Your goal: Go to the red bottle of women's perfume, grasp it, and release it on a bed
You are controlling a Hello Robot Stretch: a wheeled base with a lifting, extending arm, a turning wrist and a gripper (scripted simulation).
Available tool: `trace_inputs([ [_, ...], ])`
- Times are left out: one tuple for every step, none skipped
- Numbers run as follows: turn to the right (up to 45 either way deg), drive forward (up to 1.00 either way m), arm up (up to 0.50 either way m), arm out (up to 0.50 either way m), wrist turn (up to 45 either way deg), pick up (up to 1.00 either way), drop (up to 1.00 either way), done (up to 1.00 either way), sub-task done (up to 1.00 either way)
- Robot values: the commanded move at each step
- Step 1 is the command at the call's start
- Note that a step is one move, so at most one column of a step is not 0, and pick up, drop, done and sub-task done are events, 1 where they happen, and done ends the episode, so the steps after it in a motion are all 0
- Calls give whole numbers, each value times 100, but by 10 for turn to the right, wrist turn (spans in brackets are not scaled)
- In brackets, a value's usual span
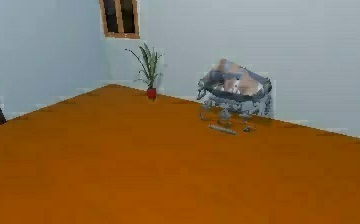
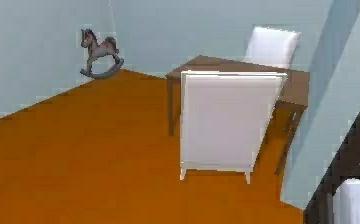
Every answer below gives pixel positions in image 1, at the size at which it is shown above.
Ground grey flat bar piece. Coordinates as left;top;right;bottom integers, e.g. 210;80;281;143
207;123;238;136

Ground wooden framed window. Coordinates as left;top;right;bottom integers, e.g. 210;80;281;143
98;0;141;40

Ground green plant in red pot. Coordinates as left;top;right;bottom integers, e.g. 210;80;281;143
124;42;164;101

